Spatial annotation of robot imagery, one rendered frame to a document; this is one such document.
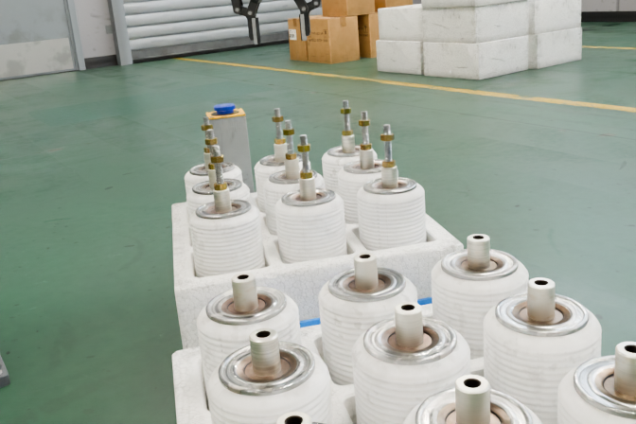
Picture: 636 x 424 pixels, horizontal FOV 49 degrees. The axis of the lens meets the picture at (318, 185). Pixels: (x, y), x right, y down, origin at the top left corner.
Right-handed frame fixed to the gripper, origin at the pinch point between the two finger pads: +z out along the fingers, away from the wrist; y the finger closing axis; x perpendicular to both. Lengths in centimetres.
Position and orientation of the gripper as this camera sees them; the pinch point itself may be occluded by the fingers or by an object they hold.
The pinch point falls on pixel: (279, 33)
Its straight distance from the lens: 105.5
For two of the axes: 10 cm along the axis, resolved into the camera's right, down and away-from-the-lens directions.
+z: 0.8, 9.6, 2.8
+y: 9.9, -0.6, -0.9
